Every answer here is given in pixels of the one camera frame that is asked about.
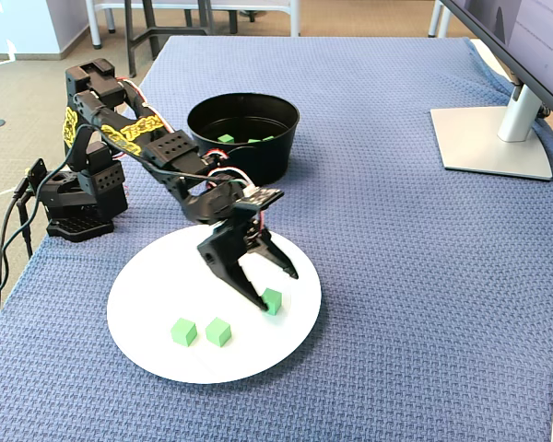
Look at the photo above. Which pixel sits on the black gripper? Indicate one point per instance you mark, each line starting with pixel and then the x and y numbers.
pixel 222 250

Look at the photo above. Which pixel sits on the white round plate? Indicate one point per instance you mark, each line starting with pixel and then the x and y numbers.
pixel 156 294

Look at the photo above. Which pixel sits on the black metal bucket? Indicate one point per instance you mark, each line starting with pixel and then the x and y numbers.
pixel 267 161

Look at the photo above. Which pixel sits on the blue woven table cloth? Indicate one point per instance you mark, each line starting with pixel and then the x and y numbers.
pixel 396 276

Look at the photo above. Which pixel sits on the silver computer monitor with stand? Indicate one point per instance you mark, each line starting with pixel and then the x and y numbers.
pixel 488 143

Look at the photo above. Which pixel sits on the white table leg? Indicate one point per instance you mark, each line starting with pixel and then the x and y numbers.
pixel 435 23

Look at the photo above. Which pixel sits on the small camera circuit board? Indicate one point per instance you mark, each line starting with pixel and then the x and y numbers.
pixel 263 196

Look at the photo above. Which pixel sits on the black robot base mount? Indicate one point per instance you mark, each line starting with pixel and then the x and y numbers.
pixel 80 228

